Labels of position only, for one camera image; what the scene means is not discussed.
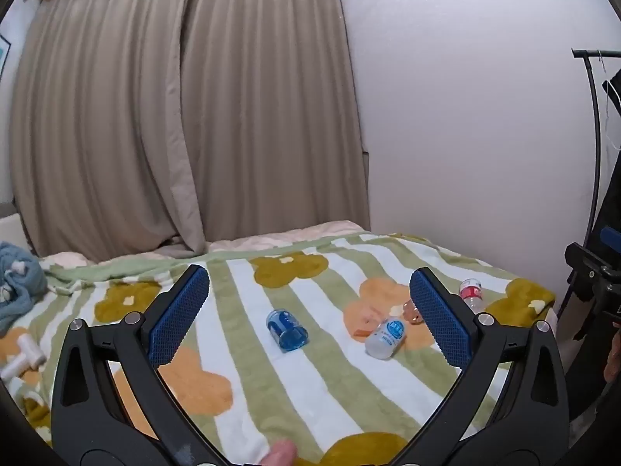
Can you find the white handheld device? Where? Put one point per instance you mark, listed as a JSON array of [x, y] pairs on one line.
[[24, 357]]

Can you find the striped floral blanket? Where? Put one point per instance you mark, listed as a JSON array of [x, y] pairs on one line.
[[301, 398]]

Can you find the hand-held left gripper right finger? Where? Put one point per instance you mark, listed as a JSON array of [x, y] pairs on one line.
[[442, 323]]

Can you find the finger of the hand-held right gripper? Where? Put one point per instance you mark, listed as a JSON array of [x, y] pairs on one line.
[[612, 239]]

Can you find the beige curtain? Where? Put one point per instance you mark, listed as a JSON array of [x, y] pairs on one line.
[[194, 121]]

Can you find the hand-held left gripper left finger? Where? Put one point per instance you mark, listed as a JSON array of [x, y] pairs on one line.
[[178, 318]]

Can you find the black clothes rack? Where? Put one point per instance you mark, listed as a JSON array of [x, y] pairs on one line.
[[596, 116]]

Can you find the clear bottle with red label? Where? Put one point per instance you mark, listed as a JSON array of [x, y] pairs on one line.
[[471, 295]]

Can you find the white bottle with blue label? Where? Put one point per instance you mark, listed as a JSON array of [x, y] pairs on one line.
[[385, 339]]

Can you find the teal wall picture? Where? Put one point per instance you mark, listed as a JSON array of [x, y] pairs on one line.
[[3, 56]]

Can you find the blue transparent cup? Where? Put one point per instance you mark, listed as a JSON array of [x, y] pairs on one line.
[[287, 331]]

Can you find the blue fluffy cloth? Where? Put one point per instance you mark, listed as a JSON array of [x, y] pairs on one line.
[[19, 281]]

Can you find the pink bed sheet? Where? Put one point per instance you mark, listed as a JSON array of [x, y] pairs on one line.
[[310, 233]]

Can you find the person's right hand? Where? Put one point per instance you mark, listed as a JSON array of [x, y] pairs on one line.
[[613, 354]]

